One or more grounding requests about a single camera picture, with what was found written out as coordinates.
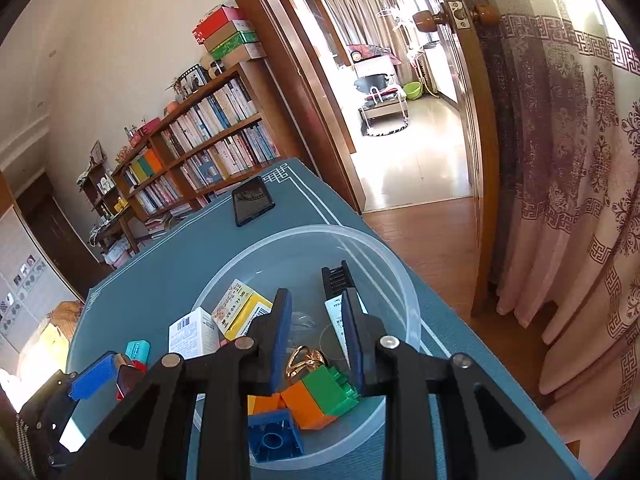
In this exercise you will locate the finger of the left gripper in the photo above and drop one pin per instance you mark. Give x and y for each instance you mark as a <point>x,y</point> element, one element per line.
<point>127,379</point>
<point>94,377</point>

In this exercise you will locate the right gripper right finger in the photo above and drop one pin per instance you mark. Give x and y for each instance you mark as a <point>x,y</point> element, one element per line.
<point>443,417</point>

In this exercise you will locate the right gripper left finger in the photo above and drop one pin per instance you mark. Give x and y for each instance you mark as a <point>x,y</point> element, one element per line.
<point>148,434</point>

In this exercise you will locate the teal dental floss case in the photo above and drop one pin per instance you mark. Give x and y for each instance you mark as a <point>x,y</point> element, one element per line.
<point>138,351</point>

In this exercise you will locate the white baby wash box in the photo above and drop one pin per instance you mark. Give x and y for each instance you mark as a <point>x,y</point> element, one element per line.
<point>193,335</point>

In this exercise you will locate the yellow orange toy block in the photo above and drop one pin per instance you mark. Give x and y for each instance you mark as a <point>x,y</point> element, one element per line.
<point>265,404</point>

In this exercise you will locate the blue toy block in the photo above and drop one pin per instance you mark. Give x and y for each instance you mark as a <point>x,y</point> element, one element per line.
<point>274,436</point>

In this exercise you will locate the yellow ointment box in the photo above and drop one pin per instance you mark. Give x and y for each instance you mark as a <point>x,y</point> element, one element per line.
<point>237,309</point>

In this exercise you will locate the clear plastic bowl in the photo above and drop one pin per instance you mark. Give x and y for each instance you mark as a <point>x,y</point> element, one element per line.
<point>293,259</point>

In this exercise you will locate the small orange green block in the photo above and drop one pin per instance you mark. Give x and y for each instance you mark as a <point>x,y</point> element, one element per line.
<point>319,398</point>

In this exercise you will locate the gold metal ring puzzle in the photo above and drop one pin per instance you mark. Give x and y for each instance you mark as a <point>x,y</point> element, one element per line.
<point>303,360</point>

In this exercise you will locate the pale green medicine box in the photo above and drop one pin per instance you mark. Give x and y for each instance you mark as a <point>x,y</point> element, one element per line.
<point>337,324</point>

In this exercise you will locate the black comb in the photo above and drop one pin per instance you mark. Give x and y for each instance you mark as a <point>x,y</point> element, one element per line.
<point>336,280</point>

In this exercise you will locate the blue table mat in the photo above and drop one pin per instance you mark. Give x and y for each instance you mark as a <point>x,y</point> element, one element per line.
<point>150,292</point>

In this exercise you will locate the small wooden shelf desk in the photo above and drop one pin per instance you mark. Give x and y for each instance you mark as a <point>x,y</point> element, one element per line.
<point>114,212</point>

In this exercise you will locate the black smartphone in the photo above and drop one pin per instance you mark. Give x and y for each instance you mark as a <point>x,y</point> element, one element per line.
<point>250,200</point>

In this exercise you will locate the wooden bookshelf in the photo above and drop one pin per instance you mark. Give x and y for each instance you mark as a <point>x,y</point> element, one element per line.
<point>222,134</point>

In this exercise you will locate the patterned pink curtain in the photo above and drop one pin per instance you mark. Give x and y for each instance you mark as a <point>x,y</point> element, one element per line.
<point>567,105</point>

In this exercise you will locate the stacked gift boxes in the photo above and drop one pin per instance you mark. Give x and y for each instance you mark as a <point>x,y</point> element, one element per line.
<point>227,38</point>

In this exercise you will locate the rolling cart with basin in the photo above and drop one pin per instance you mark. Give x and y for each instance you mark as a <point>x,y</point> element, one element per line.
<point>382,95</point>

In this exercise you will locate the wooden door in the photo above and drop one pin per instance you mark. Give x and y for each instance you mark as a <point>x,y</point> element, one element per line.
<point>455,24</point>

